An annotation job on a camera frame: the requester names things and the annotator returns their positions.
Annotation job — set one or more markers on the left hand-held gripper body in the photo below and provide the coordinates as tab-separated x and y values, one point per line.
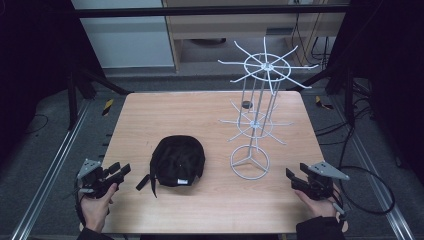
95	178

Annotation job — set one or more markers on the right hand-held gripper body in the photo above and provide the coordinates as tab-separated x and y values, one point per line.
320	181

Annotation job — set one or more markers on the black cap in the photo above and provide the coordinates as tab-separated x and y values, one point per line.
178	160

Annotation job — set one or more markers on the person's right hand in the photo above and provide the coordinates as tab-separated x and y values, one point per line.
318	208

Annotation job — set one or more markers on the person's left hand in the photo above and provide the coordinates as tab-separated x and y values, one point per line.
96	208

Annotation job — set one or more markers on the yellow black striped tape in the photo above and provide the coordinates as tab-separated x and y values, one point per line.
322	103
107	107

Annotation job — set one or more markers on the dark round table disc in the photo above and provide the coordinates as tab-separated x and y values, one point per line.
247	104

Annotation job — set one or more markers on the black metal stand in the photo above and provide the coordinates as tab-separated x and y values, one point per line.
340	83
78	86

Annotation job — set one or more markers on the white cabinet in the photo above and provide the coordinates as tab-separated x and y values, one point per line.
126	36

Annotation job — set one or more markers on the wooden shelf unit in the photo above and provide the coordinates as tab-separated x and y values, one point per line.
233	25

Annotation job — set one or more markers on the aluminium floor rail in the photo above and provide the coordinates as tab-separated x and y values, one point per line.
50	170
373	173

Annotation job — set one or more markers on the black horizontal frame bar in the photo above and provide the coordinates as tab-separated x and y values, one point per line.
200	11

